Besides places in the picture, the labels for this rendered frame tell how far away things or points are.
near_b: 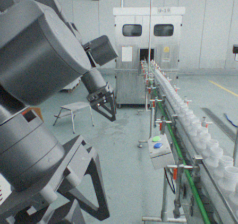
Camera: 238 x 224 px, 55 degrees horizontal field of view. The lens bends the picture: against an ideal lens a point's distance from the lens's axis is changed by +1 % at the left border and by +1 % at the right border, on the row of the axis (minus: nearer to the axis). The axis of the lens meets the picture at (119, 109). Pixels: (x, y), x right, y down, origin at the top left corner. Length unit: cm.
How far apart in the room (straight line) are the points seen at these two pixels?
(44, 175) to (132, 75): 482
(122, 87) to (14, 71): 488
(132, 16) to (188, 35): 598
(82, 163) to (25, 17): 14
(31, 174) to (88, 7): 1055
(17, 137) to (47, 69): 7
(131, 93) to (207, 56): 640
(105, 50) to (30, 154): 45
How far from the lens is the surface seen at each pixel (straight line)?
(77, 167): 23
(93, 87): 64
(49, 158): 22
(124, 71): 496
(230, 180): 69
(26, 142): 21
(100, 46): 63
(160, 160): 87
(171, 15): 504
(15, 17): 20
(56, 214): 21
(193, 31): 1076
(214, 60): 1107
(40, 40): 18
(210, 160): 80
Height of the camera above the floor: 150
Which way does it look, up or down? 17 degrees down
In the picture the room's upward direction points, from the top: straight up
